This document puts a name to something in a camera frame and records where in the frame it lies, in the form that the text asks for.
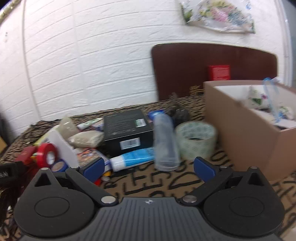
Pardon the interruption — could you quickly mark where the black hair claw clip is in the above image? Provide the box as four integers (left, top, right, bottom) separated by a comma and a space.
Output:
171, 105, 190, 124

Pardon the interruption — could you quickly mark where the brown cardboard box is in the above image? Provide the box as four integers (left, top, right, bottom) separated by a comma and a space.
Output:
203, 80, 296, 181

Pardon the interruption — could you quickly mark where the dark brown chair back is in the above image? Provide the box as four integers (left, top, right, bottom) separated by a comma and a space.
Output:
151, 43, 278, 101

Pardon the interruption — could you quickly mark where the clear bag with blue handles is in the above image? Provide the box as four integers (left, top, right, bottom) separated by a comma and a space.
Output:
263, 77, 284, 124

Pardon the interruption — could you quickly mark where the black fuzzy item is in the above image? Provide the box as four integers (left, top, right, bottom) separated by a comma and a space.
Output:
0, 162, 26, 189

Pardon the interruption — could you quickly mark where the red tape roll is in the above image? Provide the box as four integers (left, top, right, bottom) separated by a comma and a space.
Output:
36, 143, 58, 168

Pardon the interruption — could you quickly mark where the white flat pad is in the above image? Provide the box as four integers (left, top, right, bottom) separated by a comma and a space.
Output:
47, 129, 79, 169

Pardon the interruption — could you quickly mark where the red carton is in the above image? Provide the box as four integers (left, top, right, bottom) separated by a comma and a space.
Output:
208, 65, 231, 81

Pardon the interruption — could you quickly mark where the beige sponge pack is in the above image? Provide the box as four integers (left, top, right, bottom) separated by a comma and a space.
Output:
68, 130, 105, 148

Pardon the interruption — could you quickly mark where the patterned playing card box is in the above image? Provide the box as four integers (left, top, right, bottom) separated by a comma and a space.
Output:
76, 148, 110, 168

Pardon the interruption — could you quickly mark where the blue hand cream tube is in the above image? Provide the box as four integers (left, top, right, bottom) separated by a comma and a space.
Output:
110, 147, 155, 172

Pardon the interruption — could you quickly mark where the yellow green flat box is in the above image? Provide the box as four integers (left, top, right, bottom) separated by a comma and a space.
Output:
33, 128, 55, 146

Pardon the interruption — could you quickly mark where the small dark red box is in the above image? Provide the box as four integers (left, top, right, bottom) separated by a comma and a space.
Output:
14, 147, 38, 163

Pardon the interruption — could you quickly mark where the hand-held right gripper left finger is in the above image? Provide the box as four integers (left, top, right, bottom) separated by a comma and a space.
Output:
28, 158, 117, 207

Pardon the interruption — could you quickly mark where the blue tape roll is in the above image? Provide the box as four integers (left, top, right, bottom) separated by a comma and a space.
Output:
51, 159, 69, 172

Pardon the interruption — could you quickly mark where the clear bag of beige powder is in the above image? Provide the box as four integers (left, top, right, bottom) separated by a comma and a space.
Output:
59, 115, 79, 140

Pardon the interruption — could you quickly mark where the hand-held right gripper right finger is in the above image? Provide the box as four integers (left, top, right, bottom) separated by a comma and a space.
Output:
179, 157, 271, 206

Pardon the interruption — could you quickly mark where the black rectangular box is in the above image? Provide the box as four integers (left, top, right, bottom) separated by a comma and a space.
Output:
103, 109, 154, 158

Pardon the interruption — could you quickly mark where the white floral pouch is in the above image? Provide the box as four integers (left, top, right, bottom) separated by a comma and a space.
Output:
247, 85, 270, 110

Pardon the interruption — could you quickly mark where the brown lettered tablecloth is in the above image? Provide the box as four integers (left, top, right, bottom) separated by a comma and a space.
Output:
0, 95, 296, 241

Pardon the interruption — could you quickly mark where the clear plastic bottle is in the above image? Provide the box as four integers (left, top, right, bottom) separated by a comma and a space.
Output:
153, 113, 181, 171

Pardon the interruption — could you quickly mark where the floral plastic bag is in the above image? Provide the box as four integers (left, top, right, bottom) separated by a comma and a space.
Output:
180, 0, 256, 34

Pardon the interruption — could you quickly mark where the large clear tape roll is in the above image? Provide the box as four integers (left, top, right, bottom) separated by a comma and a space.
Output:
175, 121, 218, 161

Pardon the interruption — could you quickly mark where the blue medicine box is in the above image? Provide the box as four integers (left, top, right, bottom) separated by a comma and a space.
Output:
148, 111, 166, 121

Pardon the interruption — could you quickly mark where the small white green tube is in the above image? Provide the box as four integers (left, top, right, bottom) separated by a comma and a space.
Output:
77, 117, 103, 130

